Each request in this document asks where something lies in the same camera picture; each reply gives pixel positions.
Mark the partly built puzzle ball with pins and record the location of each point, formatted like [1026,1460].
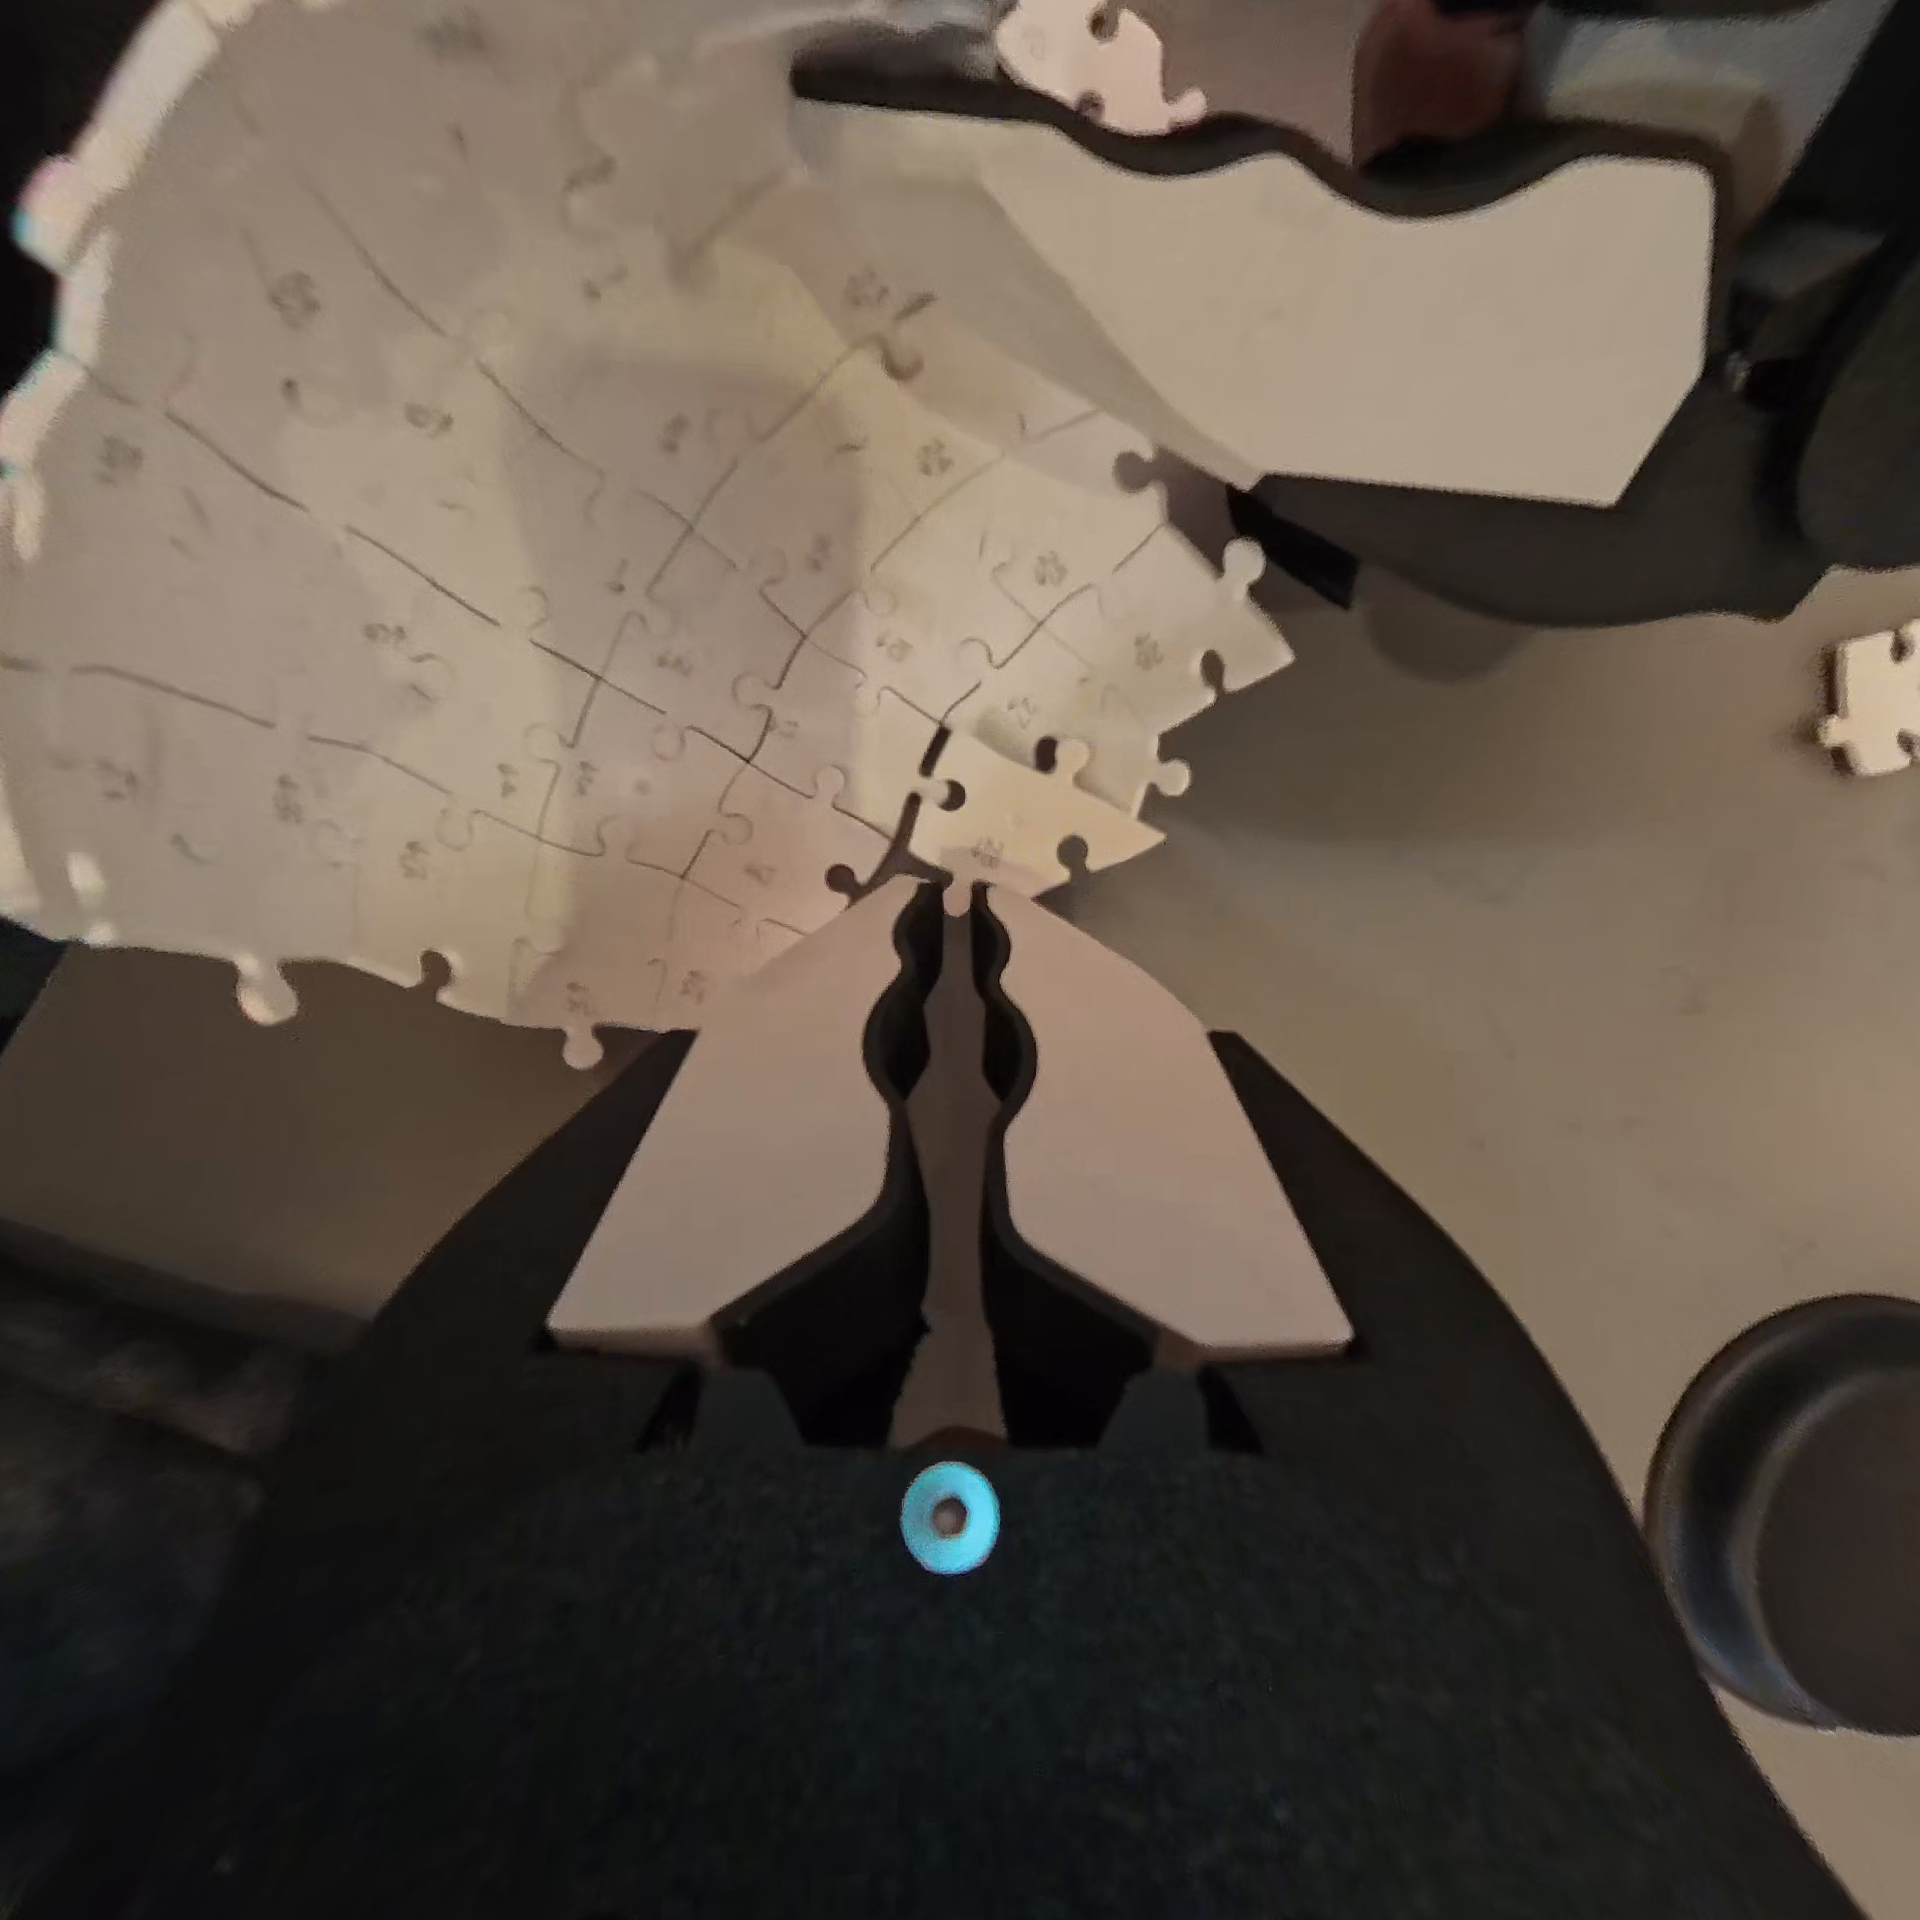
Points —
[450,524]

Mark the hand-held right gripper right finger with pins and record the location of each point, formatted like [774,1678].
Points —
[1170,1185]

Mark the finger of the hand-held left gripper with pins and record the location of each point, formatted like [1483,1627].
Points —
[1289,77]
[1425,331]

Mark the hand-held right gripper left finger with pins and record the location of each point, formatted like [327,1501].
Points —
[751,1185]

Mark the single white puzzle piece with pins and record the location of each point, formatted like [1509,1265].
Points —
[1019,819]

